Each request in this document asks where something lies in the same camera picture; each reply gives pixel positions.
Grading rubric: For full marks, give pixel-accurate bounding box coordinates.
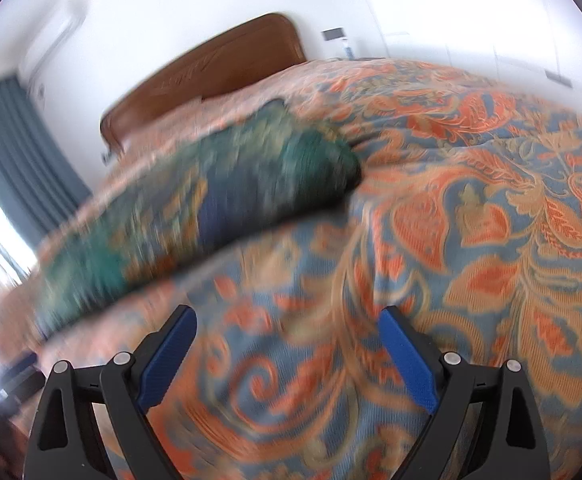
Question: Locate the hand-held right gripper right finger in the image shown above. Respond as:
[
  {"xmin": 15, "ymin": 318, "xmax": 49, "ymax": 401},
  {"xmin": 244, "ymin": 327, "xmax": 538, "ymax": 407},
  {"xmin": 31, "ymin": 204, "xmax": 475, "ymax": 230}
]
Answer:
[{"xmin": 377, "ymin": 306, "xmax": 552, "ymax": 480}]

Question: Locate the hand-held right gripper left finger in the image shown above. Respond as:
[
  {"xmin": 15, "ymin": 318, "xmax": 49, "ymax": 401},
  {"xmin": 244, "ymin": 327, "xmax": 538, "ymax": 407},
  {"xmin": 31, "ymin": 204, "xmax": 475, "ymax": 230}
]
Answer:
[{"xmin": 23, "ymin": 305, "xmax": 198, "ymax": 480}]

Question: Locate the green patterned pillow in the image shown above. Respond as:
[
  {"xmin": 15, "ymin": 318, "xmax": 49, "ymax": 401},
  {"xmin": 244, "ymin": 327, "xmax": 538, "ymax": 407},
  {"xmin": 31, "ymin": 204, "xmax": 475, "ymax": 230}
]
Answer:
[{"xmin": 36, "ymin": 99, "xmax": 363, "ymax": 338}]

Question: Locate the dark low furniture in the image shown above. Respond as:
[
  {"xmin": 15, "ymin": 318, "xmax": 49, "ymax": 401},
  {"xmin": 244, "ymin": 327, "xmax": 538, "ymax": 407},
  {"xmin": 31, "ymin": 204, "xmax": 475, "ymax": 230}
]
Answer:
[{"xmin": 0, "ymin": 352, "xmax": 46, "ymax": 405}]

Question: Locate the orange floral bedspread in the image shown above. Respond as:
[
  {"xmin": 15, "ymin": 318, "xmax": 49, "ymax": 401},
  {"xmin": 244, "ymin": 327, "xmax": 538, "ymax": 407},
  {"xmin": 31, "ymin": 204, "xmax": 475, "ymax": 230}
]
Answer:
[{"xmin": 0, "ymin": 57, "xmax": 582, "ymax": 480}]

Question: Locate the blue-grey curtain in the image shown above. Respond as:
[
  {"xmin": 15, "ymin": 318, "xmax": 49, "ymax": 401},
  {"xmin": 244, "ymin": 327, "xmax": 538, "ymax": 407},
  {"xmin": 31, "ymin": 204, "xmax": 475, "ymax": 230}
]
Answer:
[{"xmin": 0, "ymin": 76, "xmax": 92, "ymax": 281}]

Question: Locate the wooden headboard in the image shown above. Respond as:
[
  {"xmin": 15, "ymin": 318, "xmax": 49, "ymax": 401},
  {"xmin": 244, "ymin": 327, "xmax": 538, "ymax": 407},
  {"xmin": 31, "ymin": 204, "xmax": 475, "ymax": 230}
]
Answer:
[{"xmin": 100, "ymin": 12, "xmax": 308, "ymax": 161}]

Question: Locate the white air conditioner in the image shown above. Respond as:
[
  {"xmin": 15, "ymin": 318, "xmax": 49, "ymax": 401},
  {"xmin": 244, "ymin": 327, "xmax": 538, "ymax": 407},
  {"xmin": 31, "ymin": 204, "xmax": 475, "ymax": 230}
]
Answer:
[{"xmin": 18, "ymin": 7, "xmax": 84, "ymax": 82}]

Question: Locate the white wardrobe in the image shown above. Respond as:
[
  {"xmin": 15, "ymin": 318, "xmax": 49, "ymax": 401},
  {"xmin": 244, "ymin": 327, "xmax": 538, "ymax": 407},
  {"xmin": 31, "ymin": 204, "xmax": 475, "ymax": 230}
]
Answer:
[{"xmin": 361, "ymin": 0, "xmax": 582, "ymax": 92}]

